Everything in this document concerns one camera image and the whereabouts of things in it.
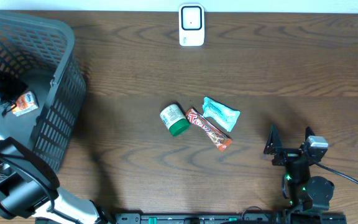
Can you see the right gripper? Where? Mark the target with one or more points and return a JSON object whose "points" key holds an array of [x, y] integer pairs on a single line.
{"points": [[287, 154]]}

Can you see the teal tissue packet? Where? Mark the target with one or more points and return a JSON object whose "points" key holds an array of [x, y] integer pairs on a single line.
{"points": [[223, 115]]}

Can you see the red chocolate bar wrapper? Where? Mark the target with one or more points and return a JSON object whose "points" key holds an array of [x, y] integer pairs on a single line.
{"points": [[220, 140]]}

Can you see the orange white small packet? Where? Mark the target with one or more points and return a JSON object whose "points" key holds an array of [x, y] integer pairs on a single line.
{"points": [[25, 104]]}

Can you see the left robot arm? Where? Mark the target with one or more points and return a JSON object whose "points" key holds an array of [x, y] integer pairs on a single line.
{"points": [[29, 187]]}

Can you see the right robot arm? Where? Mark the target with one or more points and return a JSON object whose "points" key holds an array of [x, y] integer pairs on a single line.
{"points": [[309, 196]]}

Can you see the white barcode scanner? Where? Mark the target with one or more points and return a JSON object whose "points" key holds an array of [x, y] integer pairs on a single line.
{"points": [[191, 25]]}

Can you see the white bottle green cap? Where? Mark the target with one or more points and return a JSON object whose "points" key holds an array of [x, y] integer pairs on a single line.
{"points": [[174, 120]]}

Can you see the grey plastic shopping basket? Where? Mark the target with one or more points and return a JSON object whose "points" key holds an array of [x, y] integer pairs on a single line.
{"points": [[40, 53]]}

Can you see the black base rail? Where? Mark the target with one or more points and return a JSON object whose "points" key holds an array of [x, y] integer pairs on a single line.
{"points": [[250, 215]]}

